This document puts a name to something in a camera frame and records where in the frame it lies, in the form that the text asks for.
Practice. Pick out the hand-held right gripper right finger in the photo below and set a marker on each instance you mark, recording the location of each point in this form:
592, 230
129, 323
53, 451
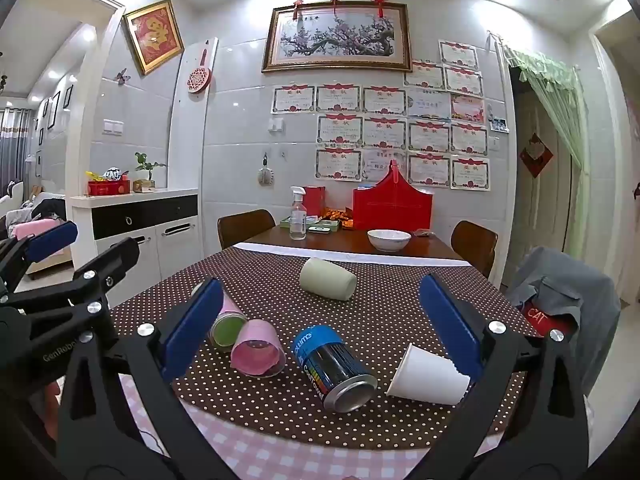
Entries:
450, 327

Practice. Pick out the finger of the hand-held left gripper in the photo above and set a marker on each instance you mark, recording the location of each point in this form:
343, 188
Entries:
50, 240
107, 262

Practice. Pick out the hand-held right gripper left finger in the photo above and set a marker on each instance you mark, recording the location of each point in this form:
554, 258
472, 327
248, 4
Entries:
195, 330

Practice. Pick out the pink cup with green inside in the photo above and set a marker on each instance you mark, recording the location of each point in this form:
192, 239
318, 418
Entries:
227, 327

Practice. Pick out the white paper cup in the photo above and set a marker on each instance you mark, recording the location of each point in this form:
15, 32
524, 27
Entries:
425, 377

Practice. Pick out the pale green cup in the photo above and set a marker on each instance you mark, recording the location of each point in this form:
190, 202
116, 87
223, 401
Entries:
327, 282

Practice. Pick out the sofa with clothes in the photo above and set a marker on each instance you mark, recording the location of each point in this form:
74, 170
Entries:
35, 220

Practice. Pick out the brown polka dot tablecloth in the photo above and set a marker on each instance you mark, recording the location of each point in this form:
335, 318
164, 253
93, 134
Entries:
380, 320

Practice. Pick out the white sideboard cabinet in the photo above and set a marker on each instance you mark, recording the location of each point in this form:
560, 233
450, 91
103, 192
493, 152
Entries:
175, 240

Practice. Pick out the red box with trinkets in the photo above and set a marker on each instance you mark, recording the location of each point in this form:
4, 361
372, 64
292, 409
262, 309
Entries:
107, 188

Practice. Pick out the brown wooden chair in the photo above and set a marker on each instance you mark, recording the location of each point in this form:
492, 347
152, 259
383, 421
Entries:
475, 245
245, 225

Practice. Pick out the red printed cloth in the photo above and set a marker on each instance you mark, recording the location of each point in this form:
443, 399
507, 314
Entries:
542, 316

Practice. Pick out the grey window curtain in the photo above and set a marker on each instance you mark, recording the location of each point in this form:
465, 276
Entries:
12, 150

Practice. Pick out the small potted plant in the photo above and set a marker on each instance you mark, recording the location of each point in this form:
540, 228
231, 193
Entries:
145, 165

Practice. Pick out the white bowl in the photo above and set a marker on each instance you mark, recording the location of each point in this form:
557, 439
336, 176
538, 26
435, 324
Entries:
389, 240

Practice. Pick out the blue and black can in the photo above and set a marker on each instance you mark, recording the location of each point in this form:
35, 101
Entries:
332, 365

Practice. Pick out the red gift bag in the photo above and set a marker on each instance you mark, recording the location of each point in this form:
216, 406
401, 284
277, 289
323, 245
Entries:
392, 207

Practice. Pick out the grey jacket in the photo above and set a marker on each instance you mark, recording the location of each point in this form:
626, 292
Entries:
585, 290

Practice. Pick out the wooden door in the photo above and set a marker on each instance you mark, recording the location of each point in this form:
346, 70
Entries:
542, 220

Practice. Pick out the clear spray bottle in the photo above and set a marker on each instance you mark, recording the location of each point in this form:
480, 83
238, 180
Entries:
298, 222

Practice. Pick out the orange snack packets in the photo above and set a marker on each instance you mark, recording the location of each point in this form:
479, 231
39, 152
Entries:
337, 216

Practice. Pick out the green tin box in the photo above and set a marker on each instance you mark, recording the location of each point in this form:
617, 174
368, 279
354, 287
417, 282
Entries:
320, 229

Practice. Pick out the small red box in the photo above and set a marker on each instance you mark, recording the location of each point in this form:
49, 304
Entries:
314, 201

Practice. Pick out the red diamond door ornament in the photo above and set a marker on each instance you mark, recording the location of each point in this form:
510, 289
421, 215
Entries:
536, 156

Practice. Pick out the red round fan ornament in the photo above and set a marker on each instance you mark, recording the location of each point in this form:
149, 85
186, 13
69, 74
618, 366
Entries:
198, 80

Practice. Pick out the gold framed red picture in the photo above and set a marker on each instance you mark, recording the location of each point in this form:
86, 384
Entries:
154, 36

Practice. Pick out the green door curtain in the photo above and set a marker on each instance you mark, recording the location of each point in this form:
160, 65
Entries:
550, 80

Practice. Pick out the framed blossom painting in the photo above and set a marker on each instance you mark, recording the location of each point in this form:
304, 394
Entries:
335, 35

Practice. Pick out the double light switch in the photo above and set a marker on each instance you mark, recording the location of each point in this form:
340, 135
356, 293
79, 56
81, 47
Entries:
112, 127

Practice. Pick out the hanging wall hook ornament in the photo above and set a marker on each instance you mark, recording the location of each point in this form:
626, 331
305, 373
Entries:
265, 175

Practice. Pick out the butterfly wall decoration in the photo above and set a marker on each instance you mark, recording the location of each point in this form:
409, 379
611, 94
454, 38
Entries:
122, 76

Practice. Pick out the group of wall certificates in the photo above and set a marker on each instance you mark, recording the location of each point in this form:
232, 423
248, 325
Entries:
385, 135

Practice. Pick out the white wall switch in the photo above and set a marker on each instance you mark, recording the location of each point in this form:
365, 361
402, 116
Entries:
275, 124

